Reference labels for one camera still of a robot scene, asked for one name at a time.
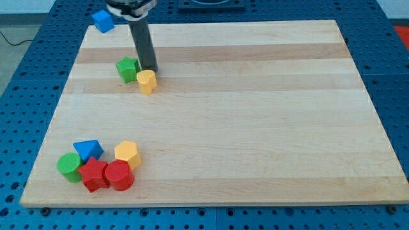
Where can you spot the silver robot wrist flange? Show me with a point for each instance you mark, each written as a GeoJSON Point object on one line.
{"type": "Point", "coordinates": [130, 9]}

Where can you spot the red cylinder block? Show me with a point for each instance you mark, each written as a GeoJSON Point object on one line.
{"type": "Point", "coordinates": [119, 175]}

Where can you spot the blue triangle block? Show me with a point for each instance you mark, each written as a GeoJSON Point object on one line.
{"type": "Point", "coordinates": [88, 149]}

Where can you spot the blue cube block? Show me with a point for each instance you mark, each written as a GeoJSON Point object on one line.
{"type": "Point", "coordinates": [102, 21]}

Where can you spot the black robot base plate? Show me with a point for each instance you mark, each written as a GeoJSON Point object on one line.
{"type": "Point", "coordinates": [210, 5]}

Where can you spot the green star block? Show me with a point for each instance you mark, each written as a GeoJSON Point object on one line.
{"type": "Point", "coordinates": [128, 68]}

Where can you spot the yellow heart block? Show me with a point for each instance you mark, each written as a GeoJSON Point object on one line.
{"type": "Point", "coordinates": [147, 81]}

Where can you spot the yellow hexagon block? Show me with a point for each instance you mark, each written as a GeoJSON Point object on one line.
{"type": "Point", "coordinates": [128, 151]}

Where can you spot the wooden board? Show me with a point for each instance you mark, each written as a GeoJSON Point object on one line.
{"type": "Point", "coordinates": [244, 114]}

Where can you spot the green cylinder block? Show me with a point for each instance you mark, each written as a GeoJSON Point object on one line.
{"type": "Point", "coordinates": [68, 165]}

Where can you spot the red star block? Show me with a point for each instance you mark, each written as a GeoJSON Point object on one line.
{"type": "Point", "coordinates": [93, 174]}

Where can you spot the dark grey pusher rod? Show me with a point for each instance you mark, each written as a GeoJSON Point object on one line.
{"type": "Point", "coordinates": [143, 44]}

